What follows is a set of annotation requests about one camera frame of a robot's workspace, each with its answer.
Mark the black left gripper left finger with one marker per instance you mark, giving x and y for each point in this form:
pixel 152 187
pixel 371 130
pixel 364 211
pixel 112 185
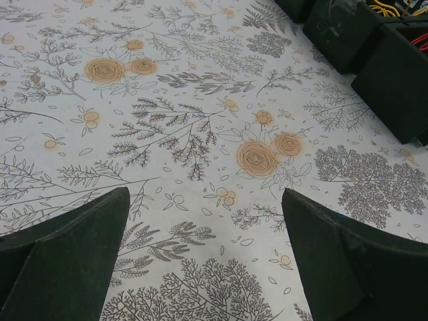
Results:
pixel 60 269

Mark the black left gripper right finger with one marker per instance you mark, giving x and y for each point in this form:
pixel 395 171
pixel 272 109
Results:
pixel 352 271

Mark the floral patterned table mat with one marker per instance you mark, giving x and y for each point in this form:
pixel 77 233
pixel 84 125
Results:
pixel 207 111

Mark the black compartment cable box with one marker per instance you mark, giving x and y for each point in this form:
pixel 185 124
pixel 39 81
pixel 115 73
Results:
pixel 384 44

